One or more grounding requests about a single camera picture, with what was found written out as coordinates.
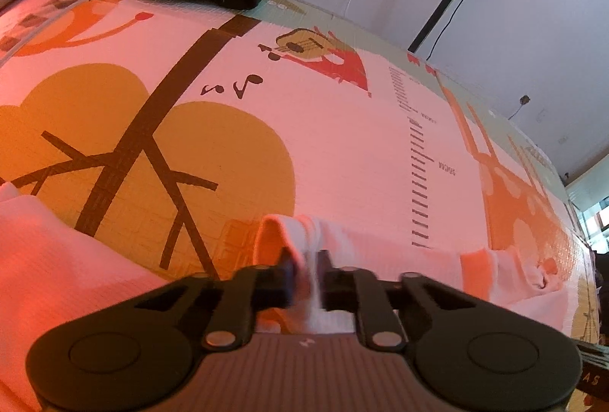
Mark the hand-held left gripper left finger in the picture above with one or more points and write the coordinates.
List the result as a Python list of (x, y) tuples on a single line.
[(291, 281)]

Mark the white baby bodysuit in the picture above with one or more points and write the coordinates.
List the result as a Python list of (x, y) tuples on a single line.
[(361, 245)]

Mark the dark cloth heap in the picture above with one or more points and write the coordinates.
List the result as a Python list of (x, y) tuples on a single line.
[(600, 271)]

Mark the printed play mat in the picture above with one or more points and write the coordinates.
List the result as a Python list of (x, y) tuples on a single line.
[(333, 131)]

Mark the small wall fixture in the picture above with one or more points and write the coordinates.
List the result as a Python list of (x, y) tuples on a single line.
[(525, 99)]

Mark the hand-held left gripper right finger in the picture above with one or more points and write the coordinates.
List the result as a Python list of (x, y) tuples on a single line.
[(326, 281)]

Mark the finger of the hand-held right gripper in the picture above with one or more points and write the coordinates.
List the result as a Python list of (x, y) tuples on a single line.
[(594, 369)]

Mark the white door frame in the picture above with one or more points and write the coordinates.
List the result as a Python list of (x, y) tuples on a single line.
[(592, 212)]

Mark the folded white garment pile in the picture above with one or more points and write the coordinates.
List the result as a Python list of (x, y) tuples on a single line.
[(57, 274)]

